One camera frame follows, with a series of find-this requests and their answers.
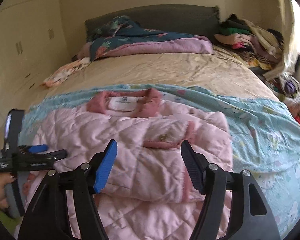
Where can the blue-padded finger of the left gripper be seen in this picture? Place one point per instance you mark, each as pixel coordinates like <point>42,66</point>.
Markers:
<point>37,148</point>

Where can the pink pillow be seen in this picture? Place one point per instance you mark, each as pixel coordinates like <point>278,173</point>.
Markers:
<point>84,52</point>

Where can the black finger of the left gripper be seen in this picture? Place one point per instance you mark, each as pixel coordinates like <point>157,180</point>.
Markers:
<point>57,155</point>

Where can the dark green headboard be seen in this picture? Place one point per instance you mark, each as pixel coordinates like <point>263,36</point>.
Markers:
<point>181,18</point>

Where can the clothes heap on floor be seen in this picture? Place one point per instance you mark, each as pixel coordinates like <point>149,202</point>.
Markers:
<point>287,89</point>

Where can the teal floral purple comforter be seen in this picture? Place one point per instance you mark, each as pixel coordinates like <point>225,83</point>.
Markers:
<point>122,36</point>

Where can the peach white small garment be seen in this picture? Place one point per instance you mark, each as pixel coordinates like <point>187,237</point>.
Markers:
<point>65,71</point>

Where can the pile of assorted clothes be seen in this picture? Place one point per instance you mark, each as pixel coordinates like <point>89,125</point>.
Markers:
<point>257,47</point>

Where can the bed with beige sheet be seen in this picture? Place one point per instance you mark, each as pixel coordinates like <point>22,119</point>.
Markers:
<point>222,73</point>

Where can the light blue cartoon blanket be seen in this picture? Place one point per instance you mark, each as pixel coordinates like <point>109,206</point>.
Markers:
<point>265,138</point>

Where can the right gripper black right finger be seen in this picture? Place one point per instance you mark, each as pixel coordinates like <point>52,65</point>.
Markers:
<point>201,176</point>

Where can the cream window curtain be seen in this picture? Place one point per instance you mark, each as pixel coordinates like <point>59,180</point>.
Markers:
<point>290,29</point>

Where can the pink quilted jacket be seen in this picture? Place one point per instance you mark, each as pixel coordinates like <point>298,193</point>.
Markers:
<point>149,194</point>

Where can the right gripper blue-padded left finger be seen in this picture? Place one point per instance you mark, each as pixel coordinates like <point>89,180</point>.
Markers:
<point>100,167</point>

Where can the cream wardrobe with drawers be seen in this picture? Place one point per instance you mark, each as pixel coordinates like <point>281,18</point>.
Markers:
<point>32,46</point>

